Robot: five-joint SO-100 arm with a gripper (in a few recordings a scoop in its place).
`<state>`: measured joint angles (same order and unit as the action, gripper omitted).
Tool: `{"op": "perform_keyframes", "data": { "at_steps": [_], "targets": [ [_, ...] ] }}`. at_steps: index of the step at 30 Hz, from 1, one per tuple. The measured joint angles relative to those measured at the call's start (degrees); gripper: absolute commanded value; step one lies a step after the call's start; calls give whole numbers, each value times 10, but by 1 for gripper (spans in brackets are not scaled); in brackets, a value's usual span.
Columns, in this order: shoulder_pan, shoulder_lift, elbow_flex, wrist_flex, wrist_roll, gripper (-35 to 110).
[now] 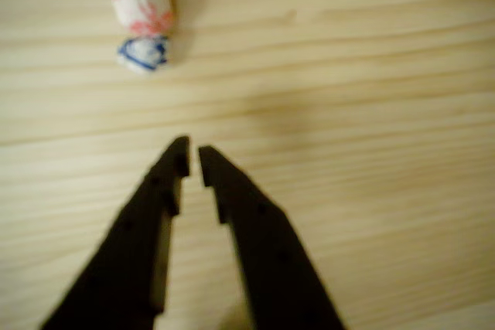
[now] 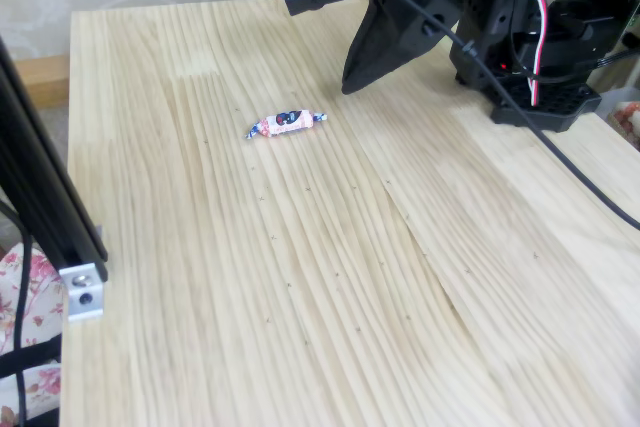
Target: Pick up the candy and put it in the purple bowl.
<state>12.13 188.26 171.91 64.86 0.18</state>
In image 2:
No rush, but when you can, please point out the black strap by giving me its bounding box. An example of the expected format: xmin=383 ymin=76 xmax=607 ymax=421
xmin=0 ymin=336 xmax=64 ymax=378

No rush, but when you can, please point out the thin black cable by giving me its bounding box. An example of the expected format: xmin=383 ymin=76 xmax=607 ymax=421
xmin=0 ymin=199 xmax=35 ymax=427

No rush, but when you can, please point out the black braided cable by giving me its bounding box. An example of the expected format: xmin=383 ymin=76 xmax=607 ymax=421
xmin=593 ymin=46 xmax=640 ymax=68

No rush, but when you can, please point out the aluminium extrusion post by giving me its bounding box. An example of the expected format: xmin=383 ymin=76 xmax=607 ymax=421
xmin=0 ymin=36 xmax=110 ymax=284

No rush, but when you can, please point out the black robot arm with base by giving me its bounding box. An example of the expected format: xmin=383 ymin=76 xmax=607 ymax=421
xmin=414 ymin=0 xmax=640 ymax=134

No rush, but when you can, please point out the floral patterned cloth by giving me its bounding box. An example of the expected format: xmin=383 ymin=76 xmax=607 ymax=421
xmin=0 ymin=241 xmax=69 ymax=423
xmin=606 ymin=100 xmax=640 ymax=148

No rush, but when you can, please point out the candy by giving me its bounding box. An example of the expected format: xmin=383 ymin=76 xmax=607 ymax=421
xmin=243 ymin=109 xmax=329 ymax=141

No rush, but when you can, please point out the silver corner bracket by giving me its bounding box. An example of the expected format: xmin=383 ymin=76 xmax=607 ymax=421
xmin=58 ymin=262 xmax=105 ymax=323

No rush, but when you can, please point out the white and red servo wire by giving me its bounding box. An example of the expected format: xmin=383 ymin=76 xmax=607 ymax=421
xmin=522 ymin=0 xmax=576 ymax=108

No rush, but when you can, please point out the black camera cable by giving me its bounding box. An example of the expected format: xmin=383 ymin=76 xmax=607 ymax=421
xmin=334 ymin=0 xmax=640 ymax=229

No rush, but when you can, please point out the wooden plank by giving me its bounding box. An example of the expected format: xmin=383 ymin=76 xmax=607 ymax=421
xmin=14 ymin=54 xmax=71 ymax=109

